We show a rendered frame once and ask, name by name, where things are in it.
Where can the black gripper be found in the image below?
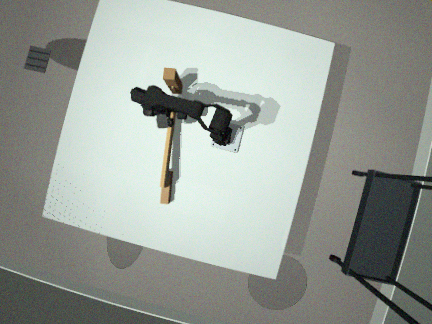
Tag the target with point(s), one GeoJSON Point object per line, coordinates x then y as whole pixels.
{"type": "Point", "coordinates": [151, 113]}

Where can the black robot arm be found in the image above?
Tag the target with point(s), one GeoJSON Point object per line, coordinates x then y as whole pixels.
{"type": "Point", "coordinates": [154, 98]}

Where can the long brown wooden rail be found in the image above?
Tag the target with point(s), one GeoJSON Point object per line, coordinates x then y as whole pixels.
{"type": "Point", "coordinates": [167, 153]}

